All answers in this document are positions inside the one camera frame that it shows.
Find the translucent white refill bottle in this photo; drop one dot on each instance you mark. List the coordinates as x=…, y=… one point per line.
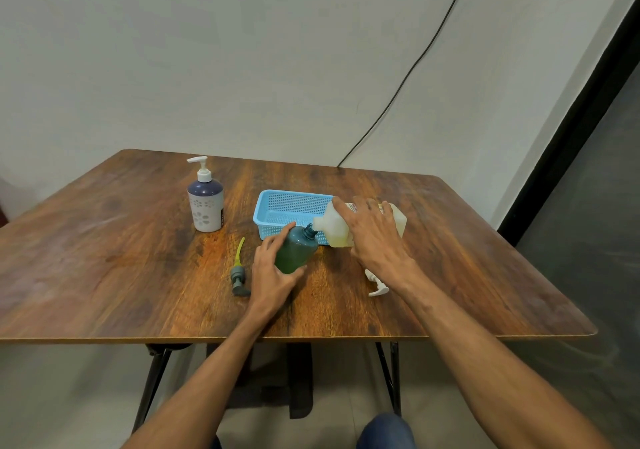
x=340, y=228

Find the person's left hand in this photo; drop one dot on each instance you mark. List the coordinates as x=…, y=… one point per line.
x=267, y=273

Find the person's right forearm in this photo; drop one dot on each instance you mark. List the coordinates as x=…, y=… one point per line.
x=490, y=373

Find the white pump head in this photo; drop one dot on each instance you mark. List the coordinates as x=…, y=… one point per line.
x=377, y=283

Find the person's right thumb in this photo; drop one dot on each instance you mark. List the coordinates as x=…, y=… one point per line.
x=342, y=211

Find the navy white floral soap dispenser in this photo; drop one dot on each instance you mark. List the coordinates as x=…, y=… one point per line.
x=205, y=198

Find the person's right middle finger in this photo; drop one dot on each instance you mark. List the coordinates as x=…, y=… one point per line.
x=376, y=211

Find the person's blue jeans knee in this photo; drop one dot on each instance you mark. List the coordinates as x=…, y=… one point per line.
x=386, y=432

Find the person's right hand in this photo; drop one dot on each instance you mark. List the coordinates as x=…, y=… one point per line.
x=375, y=243

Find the black metal table legs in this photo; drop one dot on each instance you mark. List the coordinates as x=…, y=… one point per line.
x=280, y=378

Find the grey pump head yellow tube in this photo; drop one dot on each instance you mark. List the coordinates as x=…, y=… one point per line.
x=239, y=271

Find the person's left forearm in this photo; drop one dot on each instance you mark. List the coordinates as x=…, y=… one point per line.
x=200, y=393

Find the person's left thumb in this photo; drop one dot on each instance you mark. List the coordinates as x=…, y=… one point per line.
x=295, y=276

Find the dark green plastic bottle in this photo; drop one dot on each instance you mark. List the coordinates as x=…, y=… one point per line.
x=296, y=249

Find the light blue plastic basket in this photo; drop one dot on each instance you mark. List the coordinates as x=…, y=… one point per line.
x=285, y=212

